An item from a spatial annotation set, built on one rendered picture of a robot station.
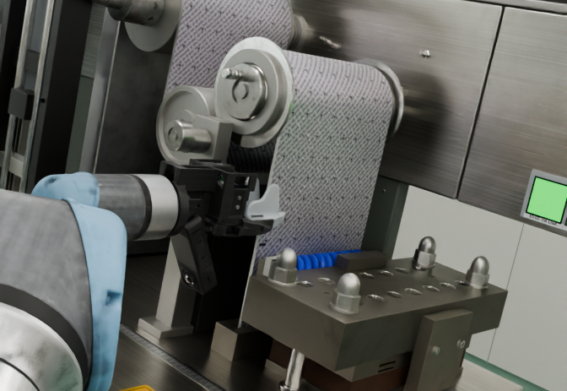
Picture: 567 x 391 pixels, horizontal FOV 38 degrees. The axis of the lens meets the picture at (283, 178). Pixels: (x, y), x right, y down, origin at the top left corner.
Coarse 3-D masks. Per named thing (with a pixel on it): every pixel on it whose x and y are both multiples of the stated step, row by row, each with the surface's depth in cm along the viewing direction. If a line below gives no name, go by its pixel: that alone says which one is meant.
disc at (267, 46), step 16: (240, 48) 111; (256, 48) 109; (272, 48) 107; (224, 64) 113; (288, 64) 105; (288, 80) 105; (288, 96) 105; (288, 112) 105; (272, 128) 107; (240, 144) 111; (256, 144) 109
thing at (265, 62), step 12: (228, 60) 111; (240, 60) 110; (252, 60) 108; (264, 60) 107; (264, 72) 107; (276, 72) 106; (276, 84) 105; (276, 96) 105; (264, 108) 107; (276, 108) 106; (228, 120) 111; (240, 120) 110; (252, 120) 108; (264, 120) 107; (240, 132) 110; (252, 132) 108
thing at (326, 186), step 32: (288, 160) 109; (320, 160) 114; (352, 160) 119; (288, 192) 111; (320, 192) 116; (352, 192) 122; (288, 224) 113; (320, 224) 118; (352, 224) 124; (256, 256) 110
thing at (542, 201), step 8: (536, 184) 116; (544, 184) 115; (552, 184) 115; (536, 192) 116; (544, 192) 115; (552, 192) 115; (560, 192) 114; (536, 200) 116; (544, 200) 115; (552, 200) 115; (560, 200) 114; (528, 208) 117; (536, 208) 116; (544, 208) 115; (552, 208) 115; (560, 208) 114; (544, 216) 115; (552, 216) 115; (560, 216) 114
